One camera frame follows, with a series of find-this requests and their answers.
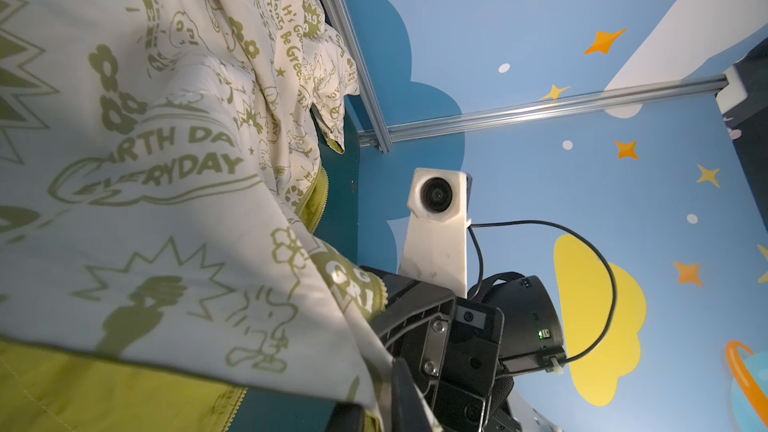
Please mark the aluminium back frame rail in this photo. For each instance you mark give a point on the aluminium back frame rail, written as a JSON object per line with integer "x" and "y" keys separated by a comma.
{"x": 380, "y": 137}

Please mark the cream green printed jacket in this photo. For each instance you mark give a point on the cream green printed jacket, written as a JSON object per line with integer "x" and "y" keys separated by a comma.
{"x": 161, "y": 182}

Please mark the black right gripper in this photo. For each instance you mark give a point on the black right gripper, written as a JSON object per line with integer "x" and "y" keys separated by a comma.
{"x": 450, "y": 345}

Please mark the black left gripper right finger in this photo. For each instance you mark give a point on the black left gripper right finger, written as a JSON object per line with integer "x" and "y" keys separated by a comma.
{"x": 408, "y": 414}

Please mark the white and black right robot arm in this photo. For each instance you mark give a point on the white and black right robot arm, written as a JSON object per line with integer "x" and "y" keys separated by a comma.
{"x": 531, "y": 341}

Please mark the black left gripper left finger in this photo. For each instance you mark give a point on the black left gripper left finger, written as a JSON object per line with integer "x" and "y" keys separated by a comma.
{"x": 346, "y": 417}

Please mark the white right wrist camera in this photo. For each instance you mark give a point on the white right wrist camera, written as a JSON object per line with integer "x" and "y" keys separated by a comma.
{"x": 435, "y": 248}

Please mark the aluminium right frame post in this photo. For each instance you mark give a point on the aluminium right frame post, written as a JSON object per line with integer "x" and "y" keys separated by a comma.
{"x": 552, "y": 109}

